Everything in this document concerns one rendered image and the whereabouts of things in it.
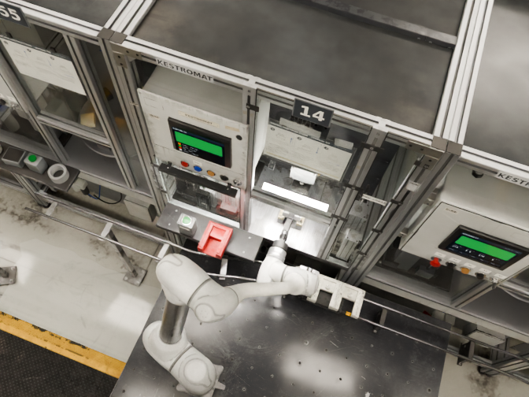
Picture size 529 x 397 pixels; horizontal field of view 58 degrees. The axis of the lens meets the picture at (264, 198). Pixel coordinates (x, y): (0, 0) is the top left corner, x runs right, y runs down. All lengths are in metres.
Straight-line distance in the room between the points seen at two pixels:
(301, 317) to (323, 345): 0.18
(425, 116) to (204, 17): 0.80
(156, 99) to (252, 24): 0.42
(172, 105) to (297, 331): 1.38
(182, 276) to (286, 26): 0.95
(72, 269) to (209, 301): 1.92
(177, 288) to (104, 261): 1.74
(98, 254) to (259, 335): 1.44
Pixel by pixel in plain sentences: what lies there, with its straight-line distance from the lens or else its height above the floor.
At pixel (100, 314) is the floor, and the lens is 3.38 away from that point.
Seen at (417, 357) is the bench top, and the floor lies 0.68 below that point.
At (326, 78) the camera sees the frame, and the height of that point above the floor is 2.01.
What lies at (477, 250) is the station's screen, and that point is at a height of 1.60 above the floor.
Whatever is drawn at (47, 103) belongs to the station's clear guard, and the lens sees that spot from 2.33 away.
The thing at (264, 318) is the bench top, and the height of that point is 0.68.
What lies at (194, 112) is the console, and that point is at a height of 1.81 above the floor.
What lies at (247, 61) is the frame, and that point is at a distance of 1.59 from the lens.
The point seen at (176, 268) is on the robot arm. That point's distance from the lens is 1.79.
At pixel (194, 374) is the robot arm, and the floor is 0.95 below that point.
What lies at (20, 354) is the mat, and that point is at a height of 0.01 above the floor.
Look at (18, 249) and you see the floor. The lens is 3.71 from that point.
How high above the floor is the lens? 3.18
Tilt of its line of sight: 63 degrees down
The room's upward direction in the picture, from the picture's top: 7 degrees clockwise
